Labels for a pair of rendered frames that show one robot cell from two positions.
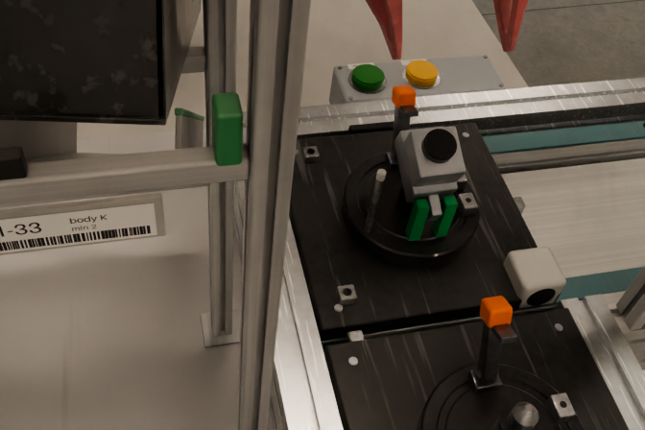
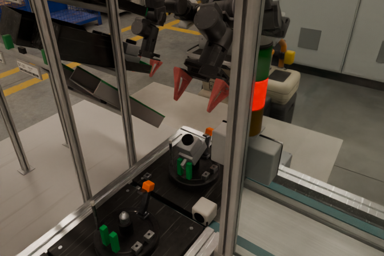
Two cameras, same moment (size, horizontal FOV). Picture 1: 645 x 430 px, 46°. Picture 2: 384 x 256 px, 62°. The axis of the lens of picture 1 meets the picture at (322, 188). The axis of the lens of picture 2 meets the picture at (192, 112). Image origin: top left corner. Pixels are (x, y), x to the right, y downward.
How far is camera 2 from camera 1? 63 cm
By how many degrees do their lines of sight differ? 44
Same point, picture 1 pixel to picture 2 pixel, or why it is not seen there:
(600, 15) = not seen: outside the picture
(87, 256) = not seen: hidden behind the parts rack
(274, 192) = (56, 78)
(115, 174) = (32, 58)
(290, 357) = (119, 180)
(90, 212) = (30, 66)
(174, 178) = (40, 64)
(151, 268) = (139, 157)
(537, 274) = (200, 207)
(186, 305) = not seen: hidden behind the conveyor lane
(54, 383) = (91, 165)
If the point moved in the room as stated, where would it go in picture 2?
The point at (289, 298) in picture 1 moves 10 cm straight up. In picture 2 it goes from (139, 170) to (135, 142)
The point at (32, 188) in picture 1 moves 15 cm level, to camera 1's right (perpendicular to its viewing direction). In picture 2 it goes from (23, 56) to (40, 82)
